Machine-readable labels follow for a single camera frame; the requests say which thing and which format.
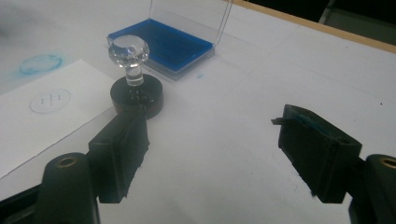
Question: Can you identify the black stamp with crystal handle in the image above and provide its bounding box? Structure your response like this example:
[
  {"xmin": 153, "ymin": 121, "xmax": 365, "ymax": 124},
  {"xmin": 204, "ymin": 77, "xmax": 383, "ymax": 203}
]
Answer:
[{"xmin": 107, "ymin": 34, "xmax": 164, "ymax": 120}]

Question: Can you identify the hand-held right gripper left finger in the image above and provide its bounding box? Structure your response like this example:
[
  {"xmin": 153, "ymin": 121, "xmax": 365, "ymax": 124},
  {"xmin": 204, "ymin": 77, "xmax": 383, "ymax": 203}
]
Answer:
[{"xmin": 88, "ymin": 105, "xmax": 150, "ymax": 204}]

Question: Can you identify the blue ink pad clear case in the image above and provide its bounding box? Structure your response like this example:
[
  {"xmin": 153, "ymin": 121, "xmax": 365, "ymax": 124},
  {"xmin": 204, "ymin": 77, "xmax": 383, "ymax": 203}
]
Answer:
[{"xmin": 106, "ymin": 0, "xmax": 234, "ymax": 82}]

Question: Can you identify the small white paper sheet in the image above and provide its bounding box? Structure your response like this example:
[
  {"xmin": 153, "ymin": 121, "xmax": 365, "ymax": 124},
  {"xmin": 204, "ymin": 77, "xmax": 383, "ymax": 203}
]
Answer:
[{"xmin": 0, "ymin": 59, "xmax": 120, "ymax": 180}]

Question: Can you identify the large white table cover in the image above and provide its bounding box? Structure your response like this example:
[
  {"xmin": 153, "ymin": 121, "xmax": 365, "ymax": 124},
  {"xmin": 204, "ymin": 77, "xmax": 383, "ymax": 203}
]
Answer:
[{"xmin": 0, "ymin": 0, "xmax": 396, "ymax": 224}]

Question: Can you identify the wooden table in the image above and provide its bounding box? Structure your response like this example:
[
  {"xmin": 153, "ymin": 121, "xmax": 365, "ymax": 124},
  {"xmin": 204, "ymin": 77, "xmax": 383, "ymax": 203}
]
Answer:
[{"xmin": 223, "ymin": 0, "xmax": 396, "ymax": 54}]

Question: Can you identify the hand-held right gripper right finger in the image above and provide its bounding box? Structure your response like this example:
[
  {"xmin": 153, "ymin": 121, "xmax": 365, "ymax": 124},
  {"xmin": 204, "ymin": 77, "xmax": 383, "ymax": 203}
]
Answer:
[{"xmin": 270, "ymin": 105, "xmax": 362, "ymax": 204}]

